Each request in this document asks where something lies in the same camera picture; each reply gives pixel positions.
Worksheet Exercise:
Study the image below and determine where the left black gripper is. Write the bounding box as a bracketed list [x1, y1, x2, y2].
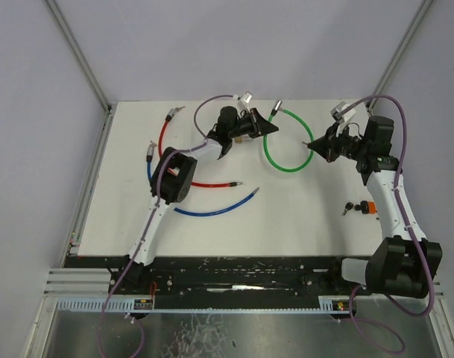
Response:
[226, 106, 274, 139]

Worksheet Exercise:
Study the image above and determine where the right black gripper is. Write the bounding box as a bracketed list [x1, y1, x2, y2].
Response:
[308, 122, 369, 164]

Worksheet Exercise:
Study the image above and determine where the green cable lock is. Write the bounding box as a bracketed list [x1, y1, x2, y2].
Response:
[262, 100, 315, 174]

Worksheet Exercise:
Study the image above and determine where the red cable lock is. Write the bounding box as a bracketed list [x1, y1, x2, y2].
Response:
[158, 106, 243, 189]

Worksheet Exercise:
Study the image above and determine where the brass padlock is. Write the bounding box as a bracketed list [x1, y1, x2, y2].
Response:
[235, 136, 251, 144]

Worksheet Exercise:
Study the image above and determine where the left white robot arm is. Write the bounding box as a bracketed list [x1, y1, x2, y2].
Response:
[128, 106, 279, 266]

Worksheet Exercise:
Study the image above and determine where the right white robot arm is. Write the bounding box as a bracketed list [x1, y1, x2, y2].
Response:
[307, 116, 442, 298]

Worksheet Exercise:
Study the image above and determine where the black head key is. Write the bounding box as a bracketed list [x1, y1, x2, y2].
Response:
[342, 202, 355, 216]

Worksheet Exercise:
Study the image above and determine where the orange black padlock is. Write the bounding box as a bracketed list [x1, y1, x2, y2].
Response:
[353, 201, 378, 220]

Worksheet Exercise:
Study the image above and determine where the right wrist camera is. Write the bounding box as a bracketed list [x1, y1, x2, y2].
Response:
[330, 101, 356, 131]

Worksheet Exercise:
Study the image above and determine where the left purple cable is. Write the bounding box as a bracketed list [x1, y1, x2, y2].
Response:
[95, 93, 242, 358]

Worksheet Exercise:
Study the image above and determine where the blue cable lock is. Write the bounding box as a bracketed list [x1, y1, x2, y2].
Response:
[146, 142, 259, 217]

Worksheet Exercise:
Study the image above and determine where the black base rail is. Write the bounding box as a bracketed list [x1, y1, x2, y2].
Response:
[107, 257, 354, 312]

